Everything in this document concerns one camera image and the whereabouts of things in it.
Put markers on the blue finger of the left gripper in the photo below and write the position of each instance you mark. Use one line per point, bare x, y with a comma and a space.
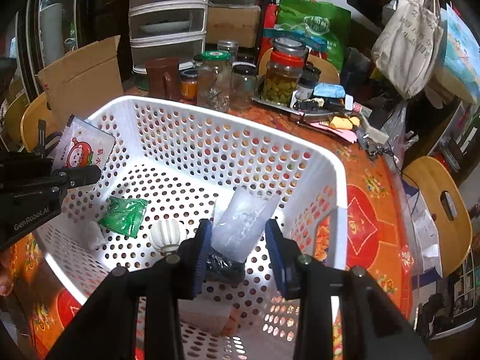
76, 177

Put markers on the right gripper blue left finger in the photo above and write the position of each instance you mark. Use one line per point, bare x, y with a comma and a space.
193, 253

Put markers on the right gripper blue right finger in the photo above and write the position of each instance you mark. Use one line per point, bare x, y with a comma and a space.
283, 254

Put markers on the black cloth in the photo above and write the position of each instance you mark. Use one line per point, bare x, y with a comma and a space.
224, 270

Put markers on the white ribbed plastic ball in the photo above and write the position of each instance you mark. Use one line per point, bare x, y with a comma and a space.
167, 236

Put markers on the white cartoon snack packet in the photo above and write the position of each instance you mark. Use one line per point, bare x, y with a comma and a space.
82, 145

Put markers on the small white cotton wad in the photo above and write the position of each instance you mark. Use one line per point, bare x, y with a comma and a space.
91, 236

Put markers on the green foil packet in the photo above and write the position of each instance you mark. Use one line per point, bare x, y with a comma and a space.
124, 216

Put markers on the white towel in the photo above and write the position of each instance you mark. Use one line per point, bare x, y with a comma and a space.
207, 315

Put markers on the person left hand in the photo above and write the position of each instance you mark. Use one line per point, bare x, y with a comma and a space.
6, 278

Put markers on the black phone clamp stand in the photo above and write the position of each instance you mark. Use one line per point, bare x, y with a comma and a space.
45, 143

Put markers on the left wooden chair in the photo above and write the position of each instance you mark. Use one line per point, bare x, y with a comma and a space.
37, 110

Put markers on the wooden chair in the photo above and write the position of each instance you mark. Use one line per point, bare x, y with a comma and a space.
37, 110
447, 208

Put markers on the white perforated plastic basket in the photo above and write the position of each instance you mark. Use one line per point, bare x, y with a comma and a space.
186, 162

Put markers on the open cardboard box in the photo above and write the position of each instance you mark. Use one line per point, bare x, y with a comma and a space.
82, 81

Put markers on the red patterned tablecloth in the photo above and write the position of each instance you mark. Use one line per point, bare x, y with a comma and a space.
375, 232

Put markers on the brown ceramic mug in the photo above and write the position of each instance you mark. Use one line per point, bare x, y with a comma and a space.
164, 78

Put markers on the small orange jar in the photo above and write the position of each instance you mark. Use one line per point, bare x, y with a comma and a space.
189, 84

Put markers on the green lid glass jar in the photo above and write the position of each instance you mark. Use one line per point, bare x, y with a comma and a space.
214, 80

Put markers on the right wooden chair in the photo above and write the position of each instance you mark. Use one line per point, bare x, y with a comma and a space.
447, 208

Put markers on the black lid glass jar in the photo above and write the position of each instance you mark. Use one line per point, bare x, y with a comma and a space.
243, 86

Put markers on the grey plastic drawer tower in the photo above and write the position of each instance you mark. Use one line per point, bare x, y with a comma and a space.
160, 29

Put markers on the red lid pickle jar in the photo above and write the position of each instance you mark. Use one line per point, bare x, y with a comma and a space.
284, 68

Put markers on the brown cardboard box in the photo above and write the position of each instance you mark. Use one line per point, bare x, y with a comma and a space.
233, 23

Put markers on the beige canvas tote bag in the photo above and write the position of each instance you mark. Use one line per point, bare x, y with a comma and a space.
408, 47

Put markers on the green shopping bag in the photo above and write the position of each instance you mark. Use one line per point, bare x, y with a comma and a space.
323, 23

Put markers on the blue illustrated tote bag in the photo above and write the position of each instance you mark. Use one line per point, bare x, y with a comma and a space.
458, 69

